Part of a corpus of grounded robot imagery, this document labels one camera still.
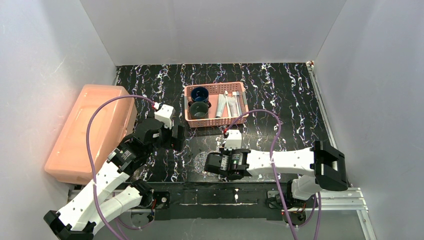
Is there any clear textured oval tray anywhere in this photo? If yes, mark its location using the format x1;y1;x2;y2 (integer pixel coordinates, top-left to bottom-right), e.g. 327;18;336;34
193;151;216;177

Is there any dark green mug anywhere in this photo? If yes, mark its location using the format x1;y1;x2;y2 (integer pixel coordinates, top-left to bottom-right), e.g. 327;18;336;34
188;101;212;120

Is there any pink perforated plastic basket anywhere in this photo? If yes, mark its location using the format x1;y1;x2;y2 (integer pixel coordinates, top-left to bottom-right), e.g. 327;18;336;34
184;81;249;128

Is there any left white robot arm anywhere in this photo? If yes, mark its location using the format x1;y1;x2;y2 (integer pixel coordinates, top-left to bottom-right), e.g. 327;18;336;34
43;118;186;240

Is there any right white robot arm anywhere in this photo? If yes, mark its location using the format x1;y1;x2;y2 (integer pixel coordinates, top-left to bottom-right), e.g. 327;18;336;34
204;141;349;209

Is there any grey toothbrush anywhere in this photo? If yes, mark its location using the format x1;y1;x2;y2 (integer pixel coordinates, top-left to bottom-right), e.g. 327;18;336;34
232;91;245;116

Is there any white toothpaste tube blue cap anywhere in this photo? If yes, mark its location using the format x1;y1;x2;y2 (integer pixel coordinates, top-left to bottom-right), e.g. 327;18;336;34
215;94;227;118

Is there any white toothbrush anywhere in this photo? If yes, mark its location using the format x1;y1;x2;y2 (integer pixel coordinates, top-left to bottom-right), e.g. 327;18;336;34
224;90;232;118

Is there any dark blue mug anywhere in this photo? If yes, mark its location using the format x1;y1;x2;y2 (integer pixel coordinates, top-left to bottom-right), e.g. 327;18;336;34
190;86;209;103

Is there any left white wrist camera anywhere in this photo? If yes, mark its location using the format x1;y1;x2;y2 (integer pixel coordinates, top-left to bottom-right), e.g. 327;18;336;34
153;102;175;130

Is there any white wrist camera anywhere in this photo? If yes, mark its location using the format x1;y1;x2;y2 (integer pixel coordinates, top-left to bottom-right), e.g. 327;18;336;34
224;129;242;150
153;102;175;130

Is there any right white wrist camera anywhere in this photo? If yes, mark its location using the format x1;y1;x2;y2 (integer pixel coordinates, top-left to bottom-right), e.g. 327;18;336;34
224;129;242;150

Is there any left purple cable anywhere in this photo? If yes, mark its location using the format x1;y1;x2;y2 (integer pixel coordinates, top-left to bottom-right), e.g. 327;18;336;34
86;95;158;240

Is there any purple cable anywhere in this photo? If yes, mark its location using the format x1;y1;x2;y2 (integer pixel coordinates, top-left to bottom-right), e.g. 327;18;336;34
223;109;323;240
86;95;158;240

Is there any aluminium frame rail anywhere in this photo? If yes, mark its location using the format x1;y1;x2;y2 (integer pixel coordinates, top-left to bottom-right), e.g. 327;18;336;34
65;187;369;213

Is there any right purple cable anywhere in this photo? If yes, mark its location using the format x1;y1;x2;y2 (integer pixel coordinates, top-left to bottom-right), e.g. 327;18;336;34
223;109;323;240

